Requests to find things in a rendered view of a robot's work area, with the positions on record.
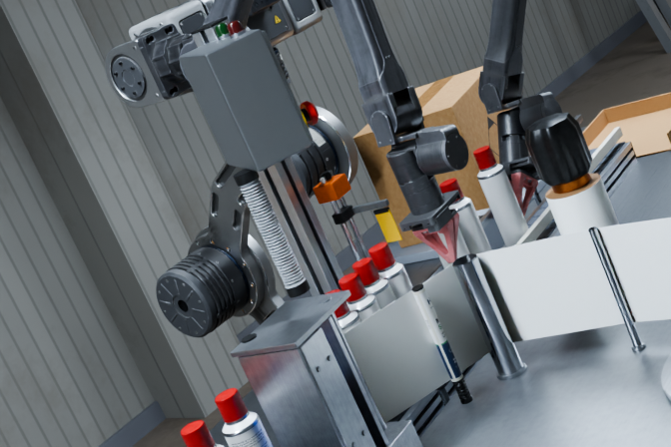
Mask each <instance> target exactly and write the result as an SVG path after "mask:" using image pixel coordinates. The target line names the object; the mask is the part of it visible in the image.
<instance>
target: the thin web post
mask: <svg viewBox="0 0 671 447"><path fill-rule="evenodd" d="M588 232H589V234H590V237H591V239H592V242H593V244H594V247H595V249H596V252H597V255H598V257H599V260H600V262H601V265H602V267H603V270H604V272H605V275H606V277H607V280H608V282H609V285H610V288H611V290H612V293H613V295H614V298H615V300H616V303H617V305H618V308H619V310H620V313H621V315H622V318H623V321H624V323H625V326H626V328H627V331H628V333H629V336H630V338H631V341H632V343H633V344H632V345H631V349H632V351H640V350H642V349H644V348H645V346H646V344H645V342H644V341H641V340H640V337H639V335H638V332H637V329H636V327H635V324H634V322H633V319H632V317H631V314H630V312H629V309H628V306H627V304H626V301H625V299H624V296H623V294H622V291H621V289H620V286H619V284H618V281H617V278H616V276H615V273H614V271H613V268H612V266H611V263H610V261H609V258H608V255H607V253H606V250H605V248H604V245H603V243H602V240H601V238H600V235H599V233H598V230H597V227H595V226H593V227H591V228H590V229H589V230H588Z"/></svg>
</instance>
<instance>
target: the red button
mask: <svg viewBox="0 0 671 447"><path fill-rule="evenodd" d="M301 111H302V112H303V114H304V116H305V118H306V121H307V123H309V124H310V125H311V126H313V125H315V124H317V123H318V121H319V117H320V115H319V112H318V110H317V108H316V106H315V105H314V104H313V103H311V102H309V101H304V102H302V103H301Z"/></svg>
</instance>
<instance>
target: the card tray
mask: <svg viewBox="0 0 671 447"><path fill-rule="evenodd" d="M617 127H620V128H621V131H622V134H623V135H622V137H621V138H620V139H619V140H618V141H617V143H621V142H625V143H628V142H631V143H632V146H633V149H634V151H635V154H636V157H637V158H641V157H645V156H649V155H654V154H658V153H663V152H667V151H671V93H667V94H663V95H659V96H655V97H651V98H647V99H643V100H639V101H635V102H631V103H627V104H624V105H620V106H616V107H612V108H608V109H604V110H602V111H601V112H600V114H599V115H598V116H597V117H596V118H595V119H594V120H593V121H592V122H591V124H590V125H589V126H588V127H587V128H586V129H585V130H584V131H583V135H584V138H585V141H586V143H587V146H588V148H589V151H590V150H592V149H596V148H599V146H600V145H601V144H602V143H603V142H604V140H605V139H606V138H607V137H608V136H609V135H610V133H611V132H612V131H613V130H614V129H615V128H617ZM617 143H616V144H617Z"/></svg>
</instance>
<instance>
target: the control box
mask: <svg viewBox="0 0 671 447"><path fill-rule="evenodd" d="M179 61H180V63H181V65H182V67H183V69H184V71H185V74H186V76H187V78H188V80H189V82H190V84H191V86H192V89H193V91H194V93H195V95H196V97H197V99H198V102H199V104H200V106H201V108H202V110H203V112H204V114H205V117H206V119H207V121H208V123H209V125H210V127H211V129H212V132H213V134H214V136H215V138H216V140H217V142H218V145H219V147H220V149H221V151H222V153H223V155H224V157H225V160H226V162H227V164H228V165H230V166H234V167H238V168H243V169H247V170H251V171H255V172H261V171H263V170H265V169H267V168H269V167H271V166H273V165H275V164H277V163H279V162H281V161H283V160H285V159H286V158H288V157H290V156H292V155H294V154H296V153H298V152H300V151H302V150H304V149H306V148H308V147H309V146H310V145H311V144H312V142H311V141H312V140H313V137H312V134H311V132H310V130H309V126H308V123H307V121H306V118H305V116H304V114H303V112H302V111H301V109H300V107H299V105H298V103H297V101H296V98H295V96H294V94H293V92H292V89H291V87H290V85H289V83H288V80H287V78H286V76H285V74H284V71H283V69H282V67H281V65H280V62H279V60H278V58H277V56H276V53H275V51H274V49H273V47H272V44H271V42H270V40H269V38H268V35H267V33H266V31H261V30H260V29H257V30H250V31H247V32H246V33H244V34H242V35H240V36H238V37H236V38H233V39H231V38H230V36H229V37H227V38H225V39H222V40H219V41H218V40H216V41H213V42H211V43H210V42H209V43H207V44H205V45H203V46H201V47H199V48H196V49H194V50H192V51H190V52H188V53H186V54H184V55H182V56H180V57H179Z"/></svg>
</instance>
